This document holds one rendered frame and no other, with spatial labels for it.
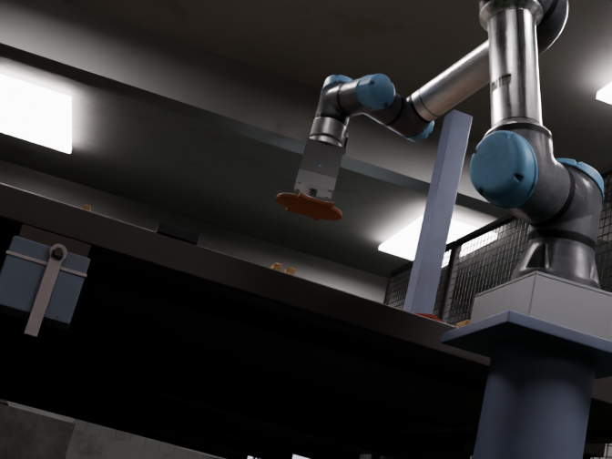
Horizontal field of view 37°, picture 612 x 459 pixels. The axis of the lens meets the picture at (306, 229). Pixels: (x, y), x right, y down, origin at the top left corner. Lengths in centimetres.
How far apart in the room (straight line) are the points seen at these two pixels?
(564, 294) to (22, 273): 89
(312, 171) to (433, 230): 211
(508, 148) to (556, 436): 46
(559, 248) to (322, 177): 60
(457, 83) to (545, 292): 62
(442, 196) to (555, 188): 256
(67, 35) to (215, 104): 95
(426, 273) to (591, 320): 249
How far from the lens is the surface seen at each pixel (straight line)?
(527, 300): 150
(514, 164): 151
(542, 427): 150
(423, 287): 397
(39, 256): 162
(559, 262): 157
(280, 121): 564
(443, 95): 198
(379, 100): 195
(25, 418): 795
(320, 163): 198
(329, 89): 205
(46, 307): 160
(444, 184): 412
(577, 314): 153
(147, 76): 561
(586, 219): 163
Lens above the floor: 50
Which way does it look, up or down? 17 degrees up
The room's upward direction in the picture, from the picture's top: 14 degrees clockwise
